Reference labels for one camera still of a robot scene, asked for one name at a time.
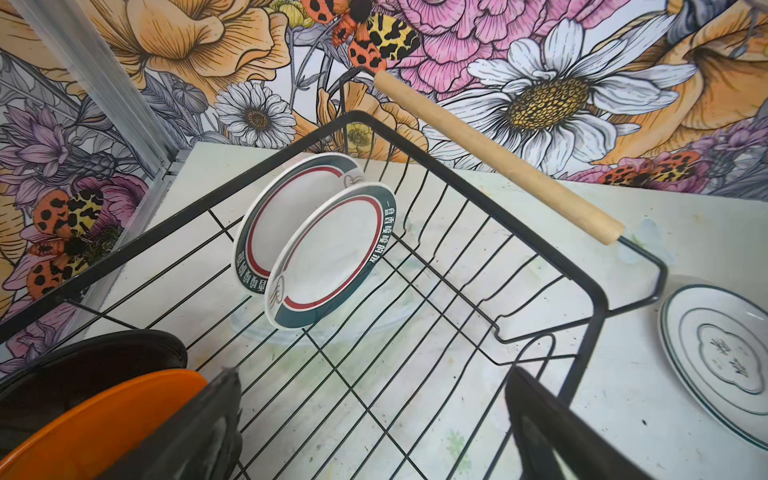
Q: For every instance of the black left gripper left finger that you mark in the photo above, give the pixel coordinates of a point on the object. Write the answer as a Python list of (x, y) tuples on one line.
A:
[(200, 441)]

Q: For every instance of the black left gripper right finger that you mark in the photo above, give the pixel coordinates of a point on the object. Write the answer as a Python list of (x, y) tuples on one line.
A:
[(551, 439)]

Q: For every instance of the white green rimmed plate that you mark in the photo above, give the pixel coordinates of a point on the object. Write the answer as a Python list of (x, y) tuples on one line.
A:
[(716, 343)]

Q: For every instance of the black wire dish rack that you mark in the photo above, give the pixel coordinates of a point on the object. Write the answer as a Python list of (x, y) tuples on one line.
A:
[(406, 379)]

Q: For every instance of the green red rimmed plate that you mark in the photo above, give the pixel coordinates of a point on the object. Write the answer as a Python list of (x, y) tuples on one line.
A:
[(280, 209), (330, 255)]

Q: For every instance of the orange plate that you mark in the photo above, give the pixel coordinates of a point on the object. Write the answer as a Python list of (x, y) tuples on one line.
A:
[(83, 442)]

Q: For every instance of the black plate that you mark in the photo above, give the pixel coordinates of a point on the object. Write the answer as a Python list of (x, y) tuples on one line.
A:
[(55, 383)]

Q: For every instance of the aluminium left corner post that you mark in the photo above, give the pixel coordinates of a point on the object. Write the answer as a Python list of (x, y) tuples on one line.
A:
[(65, 29)]

